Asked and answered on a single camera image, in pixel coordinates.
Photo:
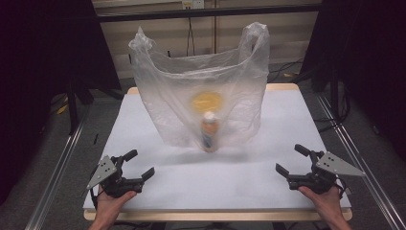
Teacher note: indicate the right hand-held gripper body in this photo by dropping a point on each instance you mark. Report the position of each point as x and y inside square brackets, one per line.
[322, 175]

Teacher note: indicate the person's left hand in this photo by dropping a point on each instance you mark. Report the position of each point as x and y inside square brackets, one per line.
[110, 204]

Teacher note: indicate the black horizontal bar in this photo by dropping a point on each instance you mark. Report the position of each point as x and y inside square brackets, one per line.
[207, 12]

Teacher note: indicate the orange bottle with white cap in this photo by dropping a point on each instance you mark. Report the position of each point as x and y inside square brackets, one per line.
[209, 134]

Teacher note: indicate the person's right hand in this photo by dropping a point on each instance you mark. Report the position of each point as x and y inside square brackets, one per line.
[324, 199]

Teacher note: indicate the black stand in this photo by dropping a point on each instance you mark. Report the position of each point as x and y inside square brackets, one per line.
[333, 92]
[72, 105]

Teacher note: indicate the white wall outlet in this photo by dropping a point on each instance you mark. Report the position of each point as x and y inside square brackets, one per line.
[193, 4]

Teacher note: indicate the metal floor rail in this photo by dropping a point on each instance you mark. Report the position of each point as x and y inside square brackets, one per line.
[54, 179]
[360, 159]

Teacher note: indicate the dark curtain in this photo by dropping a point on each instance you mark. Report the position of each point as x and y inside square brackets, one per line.
[367, 64]
[38, 64]

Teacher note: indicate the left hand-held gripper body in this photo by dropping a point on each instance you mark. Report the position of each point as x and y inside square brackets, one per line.
[108, 177]

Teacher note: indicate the yellow round item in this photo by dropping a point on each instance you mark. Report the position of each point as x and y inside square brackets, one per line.
[206, 101]

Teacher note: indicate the yellow floor tape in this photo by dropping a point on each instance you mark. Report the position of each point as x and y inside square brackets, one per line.
[288, 75]
[63, 109]

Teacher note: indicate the translucent plastic bag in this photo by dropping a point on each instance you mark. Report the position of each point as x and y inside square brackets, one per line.
[166, 96]

